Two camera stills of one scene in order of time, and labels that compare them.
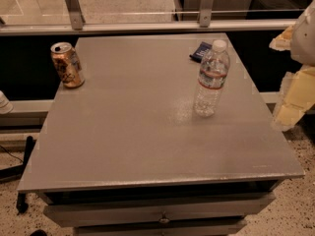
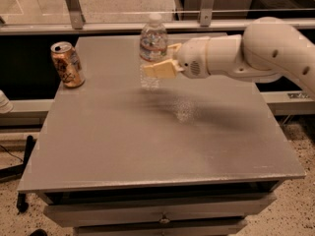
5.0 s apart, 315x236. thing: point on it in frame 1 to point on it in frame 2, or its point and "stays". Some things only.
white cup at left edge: [6, 105] stays
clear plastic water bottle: [213, 76] to [153, 48]
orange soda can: [68, 65] stays
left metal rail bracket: [77, 19] stays
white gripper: [304, 38] to [193, 58]
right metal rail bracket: [206, 5] stays
